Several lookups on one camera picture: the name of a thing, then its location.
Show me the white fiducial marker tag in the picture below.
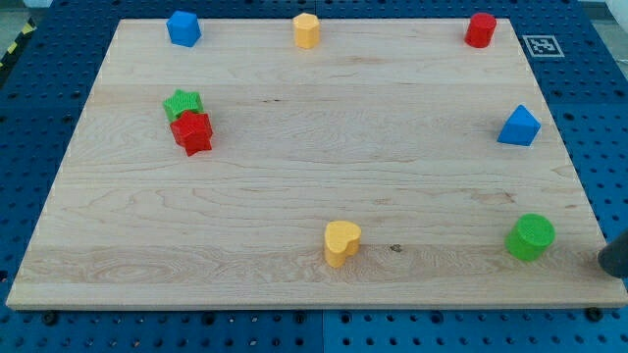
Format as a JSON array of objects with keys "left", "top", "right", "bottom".
[{"left": 522, "top": 34, "right": 564, "bottom": 58}]

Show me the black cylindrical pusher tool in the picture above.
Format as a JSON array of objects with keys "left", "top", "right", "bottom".
[{"left": 598, "top": 230, "right": 627, "bottom": 278}]

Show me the green star block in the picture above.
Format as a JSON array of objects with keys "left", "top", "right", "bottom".
[{"left": 162, "top": 89, "right": 204, "bottom": 123}]

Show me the blue cube block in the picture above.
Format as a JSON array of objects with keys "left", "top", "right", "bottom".
[{"left": 166, "top": 11, "right": 201, "bottom": 47}]

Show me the red cylinder block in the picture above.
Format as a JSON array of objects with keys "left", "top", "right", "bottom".
[{"left": 464, "top": 13, "right": 497, "bottom": 48}]

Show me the green cylinder block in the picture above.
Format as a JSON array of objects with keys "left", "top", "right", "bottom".
[{"left": 504, "top": 214, "right": 555, "bottom": 261}]

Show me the yellow hexagon block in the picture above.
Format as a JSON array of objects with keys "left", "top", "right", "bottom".
[{"left": 292, "top": 13, "right": 320, "bottom": 49}]

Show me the black yellow hazard tape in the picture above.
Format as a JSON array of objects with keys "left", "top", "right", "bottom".
[{"left": 1, "top": 18, "right": 37, "bottom": 70}]

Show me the red star block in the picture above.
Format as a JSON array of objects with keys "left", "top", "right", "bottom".
[{"left": 170, "top": 110, "right": 213, "bottom": 156}]

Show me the wooden board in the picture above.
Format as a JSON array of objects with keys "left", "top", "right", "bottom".
[{"left": 7, "top": 19, "right": 627, "bottom": 311}]

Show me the yellow heart block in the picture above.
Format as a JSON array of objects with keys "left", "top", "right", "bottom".
[{"left": 324, "top": 221, "right": 362, "bottom": 268}]

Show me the blue triangle block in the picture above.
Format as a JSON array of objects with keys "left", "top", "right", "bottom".
[{"left": 497, "top": 105, "right": 541, "bottom": 146}]

